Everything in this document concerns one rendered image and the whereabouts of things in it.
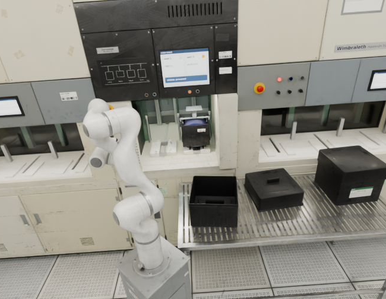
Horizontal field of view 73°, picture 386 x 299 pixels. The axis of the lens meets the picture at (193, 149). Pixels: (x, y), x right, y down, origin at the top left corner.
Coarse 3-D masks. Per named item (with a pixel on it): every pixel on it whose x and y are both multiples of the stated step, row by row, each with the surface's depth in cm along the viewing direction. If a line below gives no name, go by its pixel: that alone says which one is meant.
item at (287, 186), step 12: (252, 180) 172; (264, 180) 171; (276, 180) 168; (288, 180) 169; (252, 192) 168; (264, 192) 160; (276, 192) 159; (288, 192) 159; (300, 192) 158; (264, 204) 157; (276, 204) 159; (288, 204) 161; (300, 204) 162
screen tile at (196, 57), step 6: (198, 54) 152; (204, 54) 152; (186, 60) 153; (192, 60) 153; (198, 60) 153; (204, 60) 153; (186, 66) 155; (192, 66) 155; (198, 66) 155; (204, 66) 155; (186, 72) 156; (192, 72) 157; (198, 72) 157
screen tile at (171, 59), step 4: (164, 56) 152; (168, 56) 152; (172, 56) 152; (176, 56) 152; (164, 60) 153; (168, 60) 153; (172, 60) 153; (176, 60) 153; (180, 60) 153; (164, 64) 154; (180, 64) 154; (164, 68) 155; (168, 68) 155; (172, 68) 155; (176, 68) 155; (180, 68) 155; (184, 68) 155; (164, 72) 156; (168, 72) 156; (172, 72) 156; (176, 72) 156; (180, 72) 156; (184, 72) 156
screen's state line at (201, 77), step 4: (184, 76) 157; (188, 76) 158; (192, 76) 158; (196, 76) 158; (200, 76) 158; (204, 76) 158; (168, 80) 158; (172, 80) 158; (176, 80) 158; (180, 80) 159; (184, 80) 159; (188, 80) 159; (192, 80) 159; (196, 80) 159; (200, 80) 159
